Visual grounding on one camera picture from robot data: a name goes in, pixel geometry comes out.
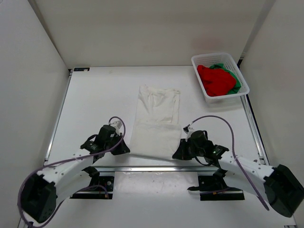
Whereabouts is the white t-shirt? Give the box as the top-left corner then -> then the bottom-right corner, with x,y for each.
130,85 -> 181,160

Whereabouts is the red t-shirt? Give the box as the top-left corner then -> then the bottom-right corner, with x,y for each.
197,65 -> 226,97

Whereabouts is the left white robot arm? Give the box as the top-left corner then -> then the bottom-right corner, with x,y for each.
18,121 -> 130,224

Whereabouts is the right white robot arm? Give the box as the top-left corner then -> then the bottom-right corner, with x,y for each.
172,131 -> 304,218

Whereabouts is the green t-shirt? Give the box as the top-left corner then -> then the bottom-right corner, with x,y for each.
209,63 -> 241,96

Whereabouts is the black label sticker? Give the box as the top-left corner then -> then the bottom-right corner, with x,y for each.
73,67 -> 90,72

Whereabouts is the white plastic basket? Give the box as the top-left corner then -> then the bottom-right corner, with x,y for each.
191,53 -> 250,106

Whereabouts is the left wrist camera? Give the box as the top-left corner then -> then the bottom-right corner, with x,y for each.
109,120 -> 122,132

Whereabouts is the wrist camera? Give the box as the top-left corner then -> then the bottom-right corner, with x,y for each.
109,120 -> 122,132
183,123 -> 194,141

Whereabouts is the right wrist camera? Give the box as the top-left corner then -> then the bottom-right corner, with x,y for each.
183,123 -> 194,141

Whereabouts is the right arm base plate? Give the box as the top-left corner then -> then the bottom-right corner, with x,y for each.
187,171 -> 245,201

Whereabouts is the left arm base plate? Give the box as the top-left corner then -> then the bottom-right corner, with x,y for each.
70,167 -> 114,200

